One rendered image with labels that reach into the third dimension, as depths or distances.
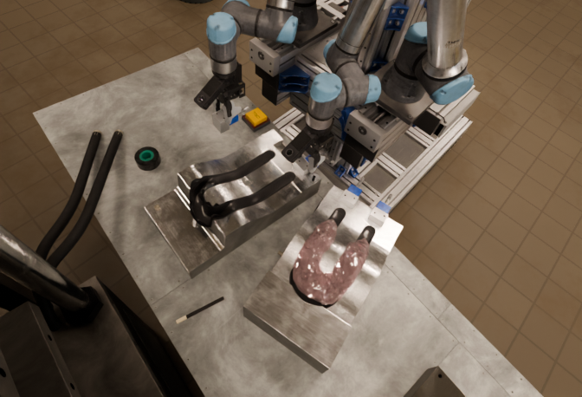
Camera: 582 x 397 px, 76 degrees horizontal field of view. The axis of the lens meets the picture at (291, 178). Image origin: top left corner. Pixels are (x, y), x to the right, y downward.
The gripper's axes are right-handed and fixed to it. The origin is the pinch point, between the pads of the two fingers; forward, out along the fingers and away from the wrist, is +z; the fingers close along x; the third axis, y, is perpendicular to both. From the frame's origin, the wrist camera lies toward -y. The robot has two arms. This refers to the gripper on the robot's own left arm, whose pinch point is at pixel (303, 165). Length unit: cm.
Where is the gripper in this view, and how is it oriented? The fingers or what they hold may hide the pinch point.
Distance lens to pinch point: 121.9
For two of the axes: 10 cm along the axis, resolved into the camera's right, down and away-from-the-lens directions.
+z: -1.0, 5.5, 8.3
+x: -6.3, -6.8, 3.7
